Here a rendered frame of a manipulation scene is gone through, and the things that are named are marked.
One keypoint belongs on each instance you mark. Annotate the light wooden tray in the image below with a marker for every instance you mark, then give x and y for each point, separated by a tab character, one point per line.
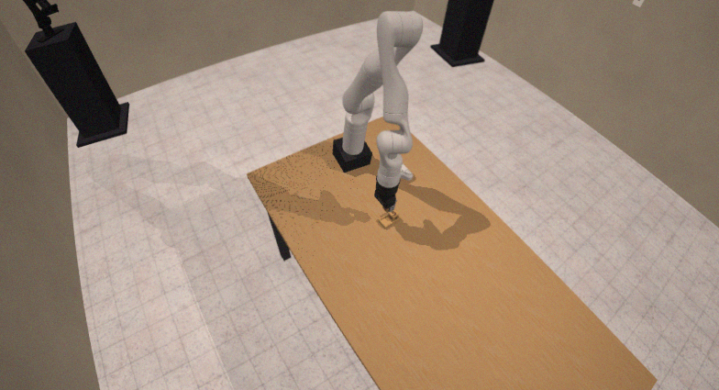
386	222

